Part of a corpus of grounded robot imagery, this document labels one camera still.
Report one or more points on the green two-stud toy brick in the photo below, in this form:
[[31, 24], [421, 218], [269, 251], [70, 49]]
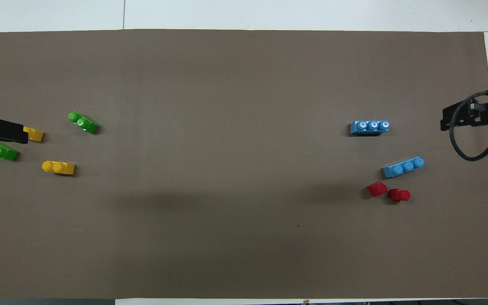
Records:
[[2, 151], [84, 123]]

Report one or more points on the blue three-stud toy brick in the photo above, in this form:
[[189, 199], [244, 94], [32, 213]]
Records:
[[403, 167], [369, 127]]

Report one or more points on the yellow two-stud toy brick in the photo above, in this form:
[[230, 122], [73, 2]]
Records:
[[35, 135], [59, 168]]

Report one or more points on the red one-stud toy brick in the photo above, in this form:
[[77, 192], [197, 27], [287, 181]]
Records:
[[377, 189], [400, 195]]

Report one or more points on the brown table mat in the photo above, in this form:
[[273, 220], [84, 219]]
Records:
[[244, 169]]

